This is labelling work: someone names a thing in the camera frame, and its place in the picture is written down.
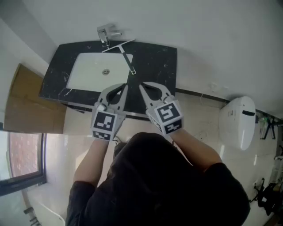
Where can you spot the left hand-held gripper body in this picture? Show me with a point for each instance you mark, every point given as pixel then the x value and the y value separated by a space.
pixel 104 123

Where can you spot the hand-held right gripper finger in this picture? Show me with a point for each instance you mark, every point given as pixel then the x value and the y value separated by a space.
pixel 147 100
pixel 161 87

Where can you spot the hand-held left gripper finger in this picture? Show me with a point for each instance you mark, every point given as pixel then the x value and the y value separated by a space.
pixel 124 100
pixel 104 92

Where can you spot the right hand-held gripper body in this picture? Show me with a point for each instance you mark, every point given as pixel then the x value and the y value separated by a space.
pixel 168 115

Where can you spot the person's right forearm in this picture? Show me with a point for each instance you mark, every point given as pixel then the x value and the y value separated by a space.
pixel 194 150

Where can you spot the person's left forearm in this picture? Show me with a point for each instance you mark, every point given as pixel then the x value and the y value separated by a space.
pixel 90 163

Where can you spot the chrome sink drain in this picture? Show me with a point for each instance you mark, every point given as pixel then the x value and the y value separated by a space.
pixel 105 71

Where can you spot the black marble vanity unit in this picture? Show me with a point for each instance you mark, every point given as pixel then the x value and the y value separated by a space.
pixel 154 66

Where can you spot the white sink basin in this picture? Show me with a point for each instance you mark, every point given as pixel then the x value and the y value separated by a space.
pixel 95 68

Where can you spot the chrome faucet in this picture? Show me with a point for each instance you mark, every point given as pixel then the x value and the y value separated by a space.
pixel 104 33

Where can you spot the white toilet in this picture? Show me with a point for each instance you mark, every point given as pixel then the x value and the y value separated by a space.
pixel 237 123

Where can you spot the person's black shirt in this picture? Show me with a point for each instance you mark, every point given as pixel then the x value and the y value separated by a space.
pixel 159 187

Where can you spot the brown cardboard sheet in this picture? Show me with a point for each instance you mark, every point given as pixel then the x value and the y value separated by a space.
pixel 24 103

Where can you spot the dark framed window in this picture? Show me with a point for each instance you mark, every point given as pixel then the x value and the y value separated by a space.
pixel 22 154

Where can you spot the black tripod stand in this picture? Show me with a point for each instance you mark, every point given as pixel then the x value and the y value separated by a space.
pixel 270 126

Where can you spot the white bathtub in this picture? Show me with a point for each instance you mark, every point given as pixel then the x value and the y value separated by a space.
pixel 46 212

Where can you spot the chrome bathtub fixture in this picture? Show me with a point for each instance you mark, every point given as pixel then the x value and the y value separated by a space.
pixel 29 210

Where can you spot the black folded stand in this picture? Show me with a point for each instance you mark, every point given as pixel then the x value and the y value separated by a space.
pixel 267 198

